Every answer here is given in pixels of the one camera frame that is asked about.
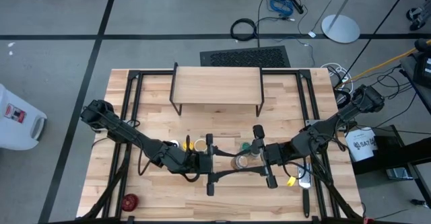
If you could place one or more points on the silver flat device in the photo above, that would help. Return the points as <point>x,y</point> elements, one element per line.
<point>399,173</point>

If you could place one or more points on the black side stand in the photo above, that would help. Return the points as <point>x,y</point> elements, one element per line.
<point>397,150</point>

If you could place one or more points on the white-lid bagel seasoning jar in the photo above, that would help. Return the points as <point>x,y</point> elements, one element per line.
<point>174,143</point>

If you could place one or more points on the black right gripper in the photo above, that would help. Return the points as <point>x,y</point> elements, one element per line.
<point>276,153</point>

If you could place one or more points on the green-lid organic oregano jar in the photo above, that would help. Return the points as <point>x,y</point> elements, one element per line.
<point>245,147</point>

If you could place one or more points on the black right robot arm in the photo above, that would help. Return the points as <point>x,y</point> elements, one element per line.
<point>323,133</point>

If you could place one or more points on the silver mounting plate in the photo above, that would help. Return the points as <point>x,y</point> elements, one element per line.
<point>309,123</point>

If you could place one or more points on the wooden shelf with black legs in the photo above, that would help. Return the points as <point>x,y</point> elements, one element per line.
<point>215,86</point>

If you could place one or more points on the small wooden-lid spice jar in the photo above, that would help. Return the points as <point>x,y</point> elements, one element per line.
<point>239,162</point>

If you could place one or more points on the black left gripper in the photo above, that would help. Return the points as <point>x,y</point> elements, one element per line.
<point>202,165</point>

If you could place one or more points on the white paper tag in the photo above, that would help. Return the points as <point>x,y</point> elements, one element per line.
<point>312,34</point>

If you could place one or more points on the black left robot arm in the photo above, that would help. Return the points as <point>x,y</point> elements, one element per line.
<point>134,140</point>

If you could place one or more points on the yellow tape tag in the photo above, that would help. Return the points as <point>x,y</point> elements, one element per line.
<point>291,181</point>

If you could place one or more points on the red round object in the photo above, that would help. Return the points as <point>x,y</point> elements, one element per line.
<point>130,202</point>

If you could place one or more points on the white plastic bin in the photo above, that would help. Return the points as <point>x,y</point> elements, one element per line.
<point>17,130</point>

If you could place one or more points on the tan-lid furikake seasoning jar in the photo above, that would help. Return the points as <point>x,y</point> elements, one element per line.
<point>201,145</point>

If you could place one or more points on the silver floor lamp stand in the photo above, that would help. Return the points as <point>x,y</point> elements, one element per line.
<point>340,29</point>

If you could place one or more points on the thin black pole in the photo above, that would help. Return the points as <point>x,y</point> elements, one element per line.
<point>375,32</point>

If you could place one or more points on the black power strip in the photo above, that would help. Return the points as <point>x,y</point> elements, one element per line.
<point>298,6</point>

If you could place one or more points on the small black floor object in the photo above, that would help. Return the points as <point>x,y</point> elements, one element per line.
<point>419,202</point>

